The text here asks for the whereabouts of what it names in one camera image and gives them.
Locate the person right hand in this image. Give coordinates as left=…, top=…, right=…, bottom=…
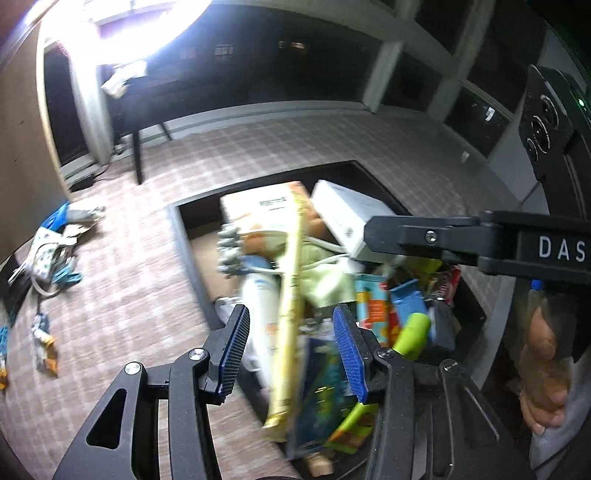
left=516, top=289, right=575, bottom=435

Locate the red yellow packet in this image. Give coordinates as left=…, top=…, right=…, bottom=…
left=430, top=266, right=462, bottom=305

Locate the long yellow snack stick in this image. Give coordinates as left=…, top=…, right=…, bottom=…
left=263, top=198, right=305, bottom=443

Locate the white charger with cable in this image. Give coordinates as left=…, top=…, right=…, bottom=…
left=8, top=227, right=77, bottom=298

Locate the yellow white snack packet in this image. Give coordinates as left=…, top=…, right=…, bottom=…
left=31, top=313, right=58, bottom=377

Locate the ring light lamp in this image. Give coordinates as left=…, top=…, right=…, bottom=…
left=23, top=1, right=211, bottom=66

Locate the green orange snack bag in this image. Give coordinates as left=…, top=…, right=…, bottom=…
left=325, top=313, right=431, bottom=455

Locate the blue picture booklet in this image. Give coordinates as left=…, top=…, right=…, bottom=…
left=286, top=337, right=356, bottom=460

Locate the white round bottle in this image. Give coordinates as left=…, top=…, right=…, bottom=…
left=240, top=273, right=280, bottom=388

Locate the blue citrus cream tube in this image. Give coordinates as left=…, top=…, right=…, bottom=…
left=355, top=274, right=390, bottom=346

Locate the blue plastic bag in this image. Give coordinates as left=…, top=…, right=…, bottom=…
left=41, top=202, right=69, bottom=232

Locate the teal plastic clip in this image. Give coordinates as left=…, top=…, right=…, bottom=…
left=52, top=257, right=82, bottom=287

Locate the white cardboard box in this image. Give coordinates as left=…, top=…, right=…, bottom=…
left=311, top=180, right=396, bottom=263

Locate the orange white carton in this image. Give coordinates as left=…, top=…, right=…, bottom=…
left=219, top=181, right=308, bottom=233

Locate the black storage bin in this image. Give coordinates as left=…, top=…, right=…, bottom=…
left=166, top=159, right=491, bottom=480

